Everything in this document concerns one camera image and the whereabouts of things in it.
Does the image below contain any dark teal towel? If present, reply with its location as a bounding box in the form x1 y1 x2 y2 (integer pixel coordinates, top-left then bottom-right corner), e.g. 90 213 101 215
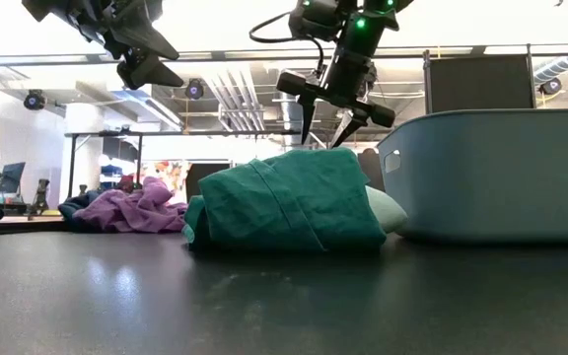
182 146 389 253

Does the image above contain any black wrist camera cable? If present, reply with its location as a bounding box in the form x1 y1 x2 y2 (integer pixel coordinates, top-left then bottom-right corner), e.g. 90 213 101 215
248 10 325 75

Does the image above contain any small black tripod stand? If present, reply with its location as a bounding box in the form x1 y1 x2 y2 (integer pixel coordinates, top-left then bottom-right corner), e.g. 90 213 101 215
27 177 51 221

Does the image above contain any pale blue towel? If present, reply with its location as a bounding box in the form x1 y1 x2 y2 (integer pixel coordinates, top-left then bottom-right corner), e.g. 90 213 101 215
365 184 409 234

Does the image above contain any purple towel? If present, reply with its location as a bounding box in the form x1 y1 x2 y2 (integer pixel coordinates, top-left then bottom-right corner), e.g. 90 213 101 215
72 176 189 235

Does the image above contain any dark blue towel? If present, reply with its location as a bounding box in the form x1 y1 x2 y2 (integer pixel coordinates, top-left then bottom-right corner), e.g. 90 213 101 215
57 190 104 232

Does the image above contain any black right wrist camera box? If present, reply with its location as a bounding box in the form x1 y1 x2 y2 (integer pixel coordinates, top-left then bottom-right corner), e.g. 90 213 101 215
287 0 347 42

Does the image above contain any black room divider panel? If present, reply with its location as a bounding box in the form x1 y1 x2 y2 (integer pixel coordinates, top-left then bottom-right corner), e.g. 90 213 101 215
422 43 538 115

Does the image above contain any colourful wall poster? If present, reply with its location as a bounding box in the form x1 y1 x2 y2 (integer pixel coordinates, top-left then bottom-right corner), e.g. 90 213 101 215
139 160 187 199

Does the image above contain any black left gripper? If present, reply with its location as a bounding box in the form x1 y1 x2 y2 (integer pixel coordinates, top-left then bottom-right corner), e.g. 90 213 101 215
21 0 185 92

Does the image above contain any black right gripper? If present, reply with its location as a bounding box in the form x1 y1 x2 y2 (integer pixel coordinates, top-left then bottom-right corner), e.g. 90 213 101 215
275 9 398 150

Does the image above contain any silver ceiling air duct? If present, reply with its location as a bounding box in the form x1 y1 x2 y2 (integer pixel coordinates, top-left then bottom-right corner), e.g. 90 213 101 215
533 54 568 84

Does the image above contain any round black ceiling spotlight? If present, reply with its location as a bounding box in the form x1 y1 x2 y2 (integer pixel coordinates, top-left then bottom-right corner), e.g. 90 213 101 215
23 89 47 111
538 76 563 97
184 78 205 101

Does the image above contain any blue-grey plastic basket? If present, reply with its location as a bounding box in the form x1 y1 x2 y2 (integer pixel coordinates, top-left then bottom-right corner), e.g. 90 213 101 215
376 107 568 246

